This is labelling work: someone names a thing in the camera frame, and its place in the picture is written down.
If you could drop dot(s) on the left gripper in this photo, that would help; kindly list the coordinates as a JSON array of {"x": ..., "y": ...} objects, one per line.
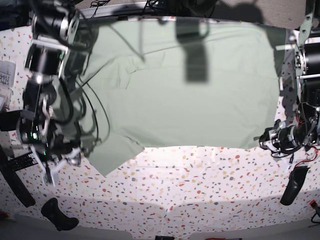
[{"x": 284, "y": 140}]

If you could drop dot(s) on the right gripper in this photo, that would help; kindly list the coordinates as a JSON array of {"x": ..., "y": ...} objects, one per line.
[{"x": 49, "y": 141}]

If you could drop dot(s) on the light green T-shirt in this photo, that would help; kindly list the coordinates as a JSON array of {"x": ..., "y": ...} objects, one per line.
[{"x": 178, "y": 83}]

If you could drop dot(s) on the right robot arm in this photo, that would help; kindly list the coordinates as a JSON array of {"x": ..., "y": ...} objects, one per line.
[{"x": 54, "y": 27}]

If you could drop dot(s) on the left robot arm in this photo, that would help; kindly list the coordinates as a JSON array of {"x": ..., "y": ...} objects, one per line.
[{"x": 303, "y": 47}]

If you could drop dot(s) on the black TV remote control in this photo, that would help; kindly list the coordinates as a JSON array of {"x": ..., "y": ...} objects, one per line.
[{"x": 21, "y": 162}]

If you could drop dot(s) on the black game controller grip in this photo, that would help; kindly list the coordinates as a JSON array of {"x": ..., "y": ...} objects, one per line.
[{"x": 51, "y": 211}]

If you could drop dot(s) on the long black bar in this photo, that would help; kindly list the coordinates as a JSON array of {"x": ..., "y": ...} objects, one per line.
[{"x": 14, "y": 182}]

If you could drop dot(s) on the black cylindrical roll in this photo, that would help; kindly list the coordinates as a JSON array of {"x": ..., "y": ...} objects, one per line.
[{"x": 10, "y": 121}]

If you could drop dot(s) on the clear plastic parts box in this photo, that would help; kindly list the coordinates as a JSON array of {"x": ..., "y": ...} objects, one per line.
[{"x": 7, "y": 77}]

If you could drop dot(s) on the small black box bottom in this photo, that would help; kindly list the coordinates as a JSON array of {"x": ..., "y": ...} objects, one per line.
[{"x": 160, "y": 237}]

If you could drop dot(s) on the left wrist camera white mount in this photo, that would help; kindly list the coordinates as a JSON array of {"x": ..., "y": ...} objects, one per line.
[{"x": 286, "y": 157}]

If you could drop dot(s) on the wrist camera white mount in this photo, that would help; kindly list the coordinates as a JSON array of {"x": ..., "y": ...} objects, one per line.
[
  {"x": 50, "y": 174},
  {"x": 286, "y": 157}
]

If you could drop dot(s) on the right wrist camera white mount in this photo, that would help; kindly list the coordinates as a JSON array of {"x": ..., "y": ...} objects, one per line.
[{"x": 50, "y": 174}]

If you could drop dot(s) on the black curved handle right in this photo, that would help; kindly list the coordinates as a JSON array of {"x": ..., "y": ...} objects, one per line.
[{"x": 296, "y": 180}]

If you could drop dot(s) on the red handled screwdriver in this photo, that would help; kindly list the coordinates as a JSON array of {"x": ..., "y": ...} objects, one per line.
[{"x": 213, "y": 238}]

